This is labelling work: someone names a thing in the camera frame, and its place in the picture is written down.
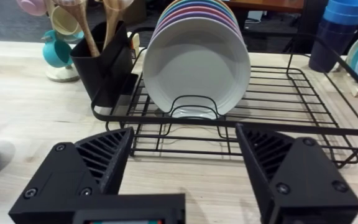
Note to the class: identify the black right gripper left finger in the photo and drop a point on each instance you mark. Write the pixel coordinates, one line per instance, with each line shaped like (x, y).
(70, 174)

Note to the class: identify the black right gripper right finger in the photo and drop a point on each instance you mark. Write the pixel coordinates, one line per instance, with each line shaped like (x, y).
(306, 180)

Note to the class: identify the cup stand with white base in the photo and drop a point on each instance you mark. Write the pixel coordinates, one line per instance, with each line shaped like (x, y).
(61, 74)

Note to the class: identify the teal cup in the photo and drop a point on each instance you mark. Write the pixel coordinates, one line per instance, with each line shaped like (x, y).
(56, 51)

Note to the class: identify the navy cup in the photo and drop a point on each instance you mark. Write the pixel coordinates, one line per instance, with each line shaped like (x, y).
(337, 28)
(328, 51)

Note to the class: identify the cream cup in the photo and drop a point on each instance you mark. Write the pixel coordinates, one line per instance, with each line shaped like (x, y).
(64, 20)

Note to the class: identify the bright blue cup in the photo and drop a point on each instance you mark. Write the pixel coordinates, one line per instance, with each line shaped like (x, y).
(343, 18)
(348, 5)

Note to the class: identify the pink cup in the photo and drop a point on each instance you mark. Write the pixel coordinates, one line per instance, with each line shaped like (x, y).
(31, 6)

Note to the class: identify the black cutlery holder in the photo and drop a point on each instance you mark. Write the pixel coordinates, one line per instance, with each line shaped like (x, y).
(104, 68)

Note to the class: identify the grey plate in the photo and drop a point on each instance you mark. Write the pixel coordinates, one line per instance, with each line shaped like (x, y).
(197, 68)

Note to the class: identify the brown wooden table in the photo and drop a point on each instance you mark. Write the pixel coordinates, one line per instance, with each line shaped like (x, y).
(266, 4)

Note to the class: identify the purple plate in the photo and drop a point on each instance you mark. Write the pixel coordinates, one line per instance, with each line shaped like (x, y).
(197, 14)

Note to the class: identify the pink plate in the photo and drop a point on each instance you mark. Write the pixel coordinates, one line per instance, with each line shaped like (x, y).
(197, 9)

